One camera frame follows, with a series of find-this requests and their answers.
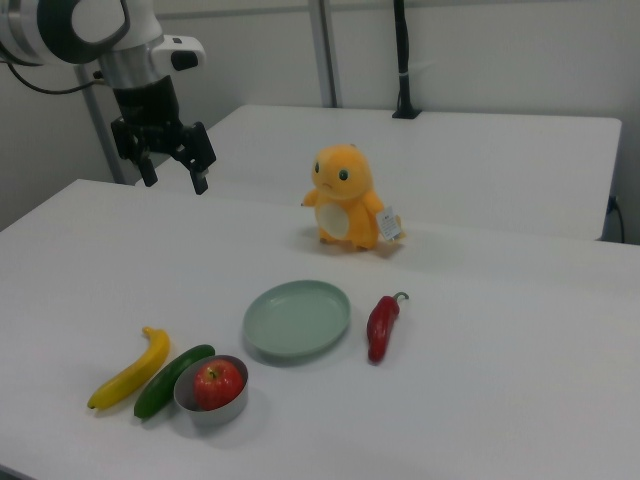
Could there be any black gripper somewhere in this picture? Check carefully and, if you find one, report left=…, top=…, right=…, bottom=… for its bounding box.
left=110, top=73, right=218, bottom=197

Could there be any red apple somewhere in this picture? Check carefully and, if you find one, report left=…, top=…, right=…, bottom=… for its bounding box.
left=193, top=358, right=246, bottom=412

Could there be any orange plush toy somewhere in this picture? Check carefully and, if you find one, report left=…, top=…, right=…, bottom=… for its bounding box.
left=299, top=143, right=407, bottom=252

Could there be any pale green plate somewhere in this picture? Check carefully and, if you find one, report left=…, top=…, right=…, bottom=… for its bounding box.
left=242, top=279, right=352, bottom=363

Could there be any yellow banana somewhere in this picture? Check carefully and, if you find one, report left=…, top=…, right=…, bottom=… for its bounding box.
left=87, top=326, right=172, bottom=413

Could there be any green cucumber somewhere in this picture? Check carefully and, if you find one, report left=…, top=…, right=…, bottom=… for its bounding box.
left=133, top=343, right=216, bottom=420

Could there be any white paper plush tag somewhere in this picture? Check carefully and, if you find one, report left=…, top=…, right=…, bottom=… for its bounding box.
left=375, top=203, right=402, bottom=243

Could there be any round metal bowl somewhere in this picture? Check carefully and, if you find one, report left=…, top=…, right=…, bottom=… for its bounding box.
left=173, top=354, right=250, bottom=428

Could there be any red chili pepper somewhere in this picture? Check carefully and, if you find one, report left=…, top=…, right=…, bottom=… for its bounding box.
left=367, top=291, right=411, bottom=365

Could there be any grey partition post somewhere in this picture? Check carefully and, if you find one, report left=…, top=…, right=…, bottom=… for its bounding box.
left=74, top=64, right=136, bottom=187
left=316, top=0, right=344, bottom=108

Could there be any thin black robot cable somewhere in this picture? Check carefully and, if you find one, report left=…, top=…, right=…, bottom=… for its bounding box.
left=0, top=58, right=107, bottom=97

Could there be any black camera pole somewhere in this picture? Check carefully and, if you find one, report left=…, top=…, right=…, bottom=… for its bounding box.
left=392, top=0, right=415, bottom=114

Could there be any black cable at table edge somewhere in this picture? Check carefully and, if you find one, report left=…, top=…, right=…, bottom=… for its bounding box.
left=606, top=196, right=627, bottom=244

